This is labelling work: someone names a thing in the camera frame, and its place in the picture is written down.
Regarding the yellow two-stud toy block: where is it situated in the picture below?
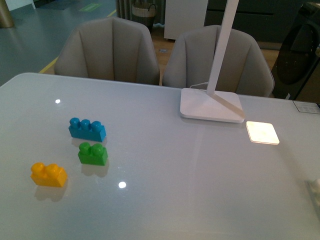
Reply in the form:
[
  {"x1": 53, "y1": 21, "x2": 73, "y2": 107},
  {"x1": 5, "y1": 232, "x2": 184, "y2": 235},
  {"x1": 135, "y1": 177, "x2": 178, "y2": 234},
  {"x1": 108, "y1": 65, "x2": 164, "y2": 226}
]
[{"x1": 30, "y1": 162, "x2": 68, "y2": 188}]

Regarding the white studded base plate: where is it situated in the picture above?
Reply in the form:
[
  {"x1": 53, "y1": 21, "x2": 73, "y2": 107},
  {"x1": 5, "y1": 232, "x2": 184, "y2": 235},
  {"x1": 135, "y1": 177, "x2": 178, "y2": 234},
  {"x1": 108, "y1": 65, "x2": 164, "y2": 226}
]
[{"x1": 307, "y1": 178, "x2": 320, "y2": 202}]

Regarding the green two-stud toy block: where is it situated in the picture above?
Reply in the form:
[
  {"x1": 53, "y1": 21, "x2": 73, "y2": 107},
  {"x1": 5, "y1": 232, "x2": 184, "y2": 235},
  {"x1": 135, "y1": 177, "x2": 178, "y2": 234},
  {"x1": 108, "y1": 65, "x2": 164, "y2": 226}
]
[{"x1": 78, "y1": 142, "x2": 108, "y2": 166}]

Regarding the blue three-stud toy block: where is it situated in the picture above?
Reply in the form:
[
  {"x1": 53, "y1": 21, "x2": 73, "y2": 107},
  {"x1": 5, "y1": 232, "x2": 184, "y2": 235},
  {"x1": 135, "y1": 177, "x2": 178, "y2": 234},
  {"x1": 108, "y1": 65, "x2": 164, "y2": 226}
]
[{"x1": 68, "y1": 117, "x2": 107, "y2": 143}]

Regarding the white desk lamp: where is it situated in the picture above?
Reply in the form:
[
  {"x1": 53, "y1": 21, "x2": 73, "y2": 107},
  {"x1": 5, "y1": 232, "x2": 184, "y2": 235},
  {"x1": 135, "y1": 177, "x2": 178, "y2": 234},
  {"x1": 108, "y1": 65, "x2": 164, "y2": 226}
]
[{"x1": 180, "y1": 0, "x2": 245, "y2": 124}]

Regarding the left beige upholstered chair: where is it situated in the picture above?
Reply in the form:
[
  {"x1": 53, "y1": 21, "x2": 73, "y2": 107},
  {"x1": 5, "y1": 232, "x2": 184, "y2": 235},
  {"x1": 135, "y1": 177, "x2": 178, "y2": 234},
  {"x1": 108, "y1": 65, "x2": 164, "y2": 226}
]
[{"x1": 54, "y1": 17, "x2": 160, "y2": 85}]

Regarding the beige upholstered chair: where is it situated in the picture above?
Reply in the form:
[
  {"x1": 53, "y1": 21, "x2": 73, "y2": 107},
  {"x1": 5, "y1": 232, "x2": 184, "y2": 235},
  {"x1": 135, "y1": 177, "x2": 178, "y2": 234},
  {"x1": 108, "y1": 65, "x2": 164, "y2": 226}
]
[
  {"x1": 162, "y1": 25, "x2": 275, "y2": 97},
  {"x1": 54, "y1": 17, "x2": 160, "y2": 85}
]

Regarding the right beige upholstered chair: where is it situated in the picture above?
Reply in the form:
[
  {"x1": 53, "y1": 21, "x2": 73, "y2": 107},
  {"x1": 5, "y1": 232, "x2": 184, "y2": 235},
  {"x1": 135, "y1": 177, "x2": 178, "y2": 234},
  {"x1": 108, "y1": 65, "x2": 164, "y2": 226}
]
[{"x1": 162, "y1": 25, "x2": 275, "y2": 97}]

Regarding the white drawer cabinet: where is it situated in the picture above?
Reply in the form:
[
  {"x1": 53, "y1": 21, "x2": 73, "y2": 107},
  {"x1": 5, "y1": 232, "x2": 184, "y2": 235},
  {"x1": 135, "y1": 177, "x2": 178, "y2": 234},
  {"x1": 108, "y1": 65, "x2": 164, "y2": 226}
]
[{"x1": 164, "y1": 0, "x2": 208, "y2": 40}]

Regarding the label sticker on table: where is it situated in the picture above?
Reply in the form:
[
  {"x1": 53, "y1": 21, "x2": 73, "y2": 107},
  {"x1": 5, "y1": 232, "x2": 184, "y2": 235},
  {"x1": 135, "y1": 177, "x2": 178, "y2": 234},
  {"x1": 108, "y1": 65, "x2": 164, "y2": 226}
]
[{"x1": 293, "y1": 100, "x2": 320, "y2": 115}]

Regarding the dark grey sideboard counter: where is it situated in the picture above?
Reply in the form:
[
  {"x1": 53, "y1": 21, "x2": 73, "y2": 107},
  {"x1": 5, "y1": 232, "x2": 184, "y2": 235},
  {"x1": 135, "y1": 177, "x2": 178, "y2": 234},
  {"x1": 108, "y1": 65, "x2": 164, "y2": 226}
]
[{"x1": 204, "y1": 0, "x2": 310, "y2": 50}]

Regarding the black round-door appliance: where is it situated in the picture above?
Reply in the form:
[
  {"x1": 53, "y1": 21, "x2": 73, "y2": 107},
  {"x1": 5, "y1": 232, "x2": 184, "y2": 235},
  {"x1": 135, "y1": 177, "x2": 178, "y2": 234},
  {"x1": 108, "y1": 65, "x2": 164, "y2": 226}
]
[{"x1": 271, "y1": 2, "x2": 320, "y2": 103}]

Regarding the gold plant pot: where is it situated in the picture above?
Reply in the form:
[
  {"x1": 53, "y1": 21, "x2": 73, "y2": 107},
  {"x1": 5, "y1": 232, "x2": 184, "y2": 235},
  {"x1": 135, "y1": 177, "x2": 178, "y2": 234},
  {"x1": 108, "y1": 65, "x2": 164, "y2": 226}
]
[{"x1": 0, "y1": 0, "x2": 14, "y2": 28}]

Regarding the white lamp power cable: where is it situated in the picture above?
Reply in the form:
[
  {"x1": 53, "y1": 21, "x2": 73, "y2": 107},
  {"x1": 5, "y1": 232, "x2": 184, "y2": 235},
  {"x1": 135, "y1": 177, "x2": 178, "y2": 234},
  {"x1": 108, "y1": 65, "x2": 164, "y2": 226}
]
[{"x1": 189, "y1": 81, "x2": 210, "y2": 89}]

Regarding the woven basket with handles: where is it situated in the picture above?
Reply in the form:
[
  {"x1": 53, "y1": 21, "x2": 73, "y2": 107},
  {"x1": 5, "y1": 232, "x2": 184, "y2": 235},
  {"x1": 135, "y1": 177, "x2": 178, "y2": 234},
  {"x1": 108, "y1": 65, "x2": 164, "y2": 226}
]
[{"x1": 131, "y1": 2, "x2": 157, "y2": 32}]

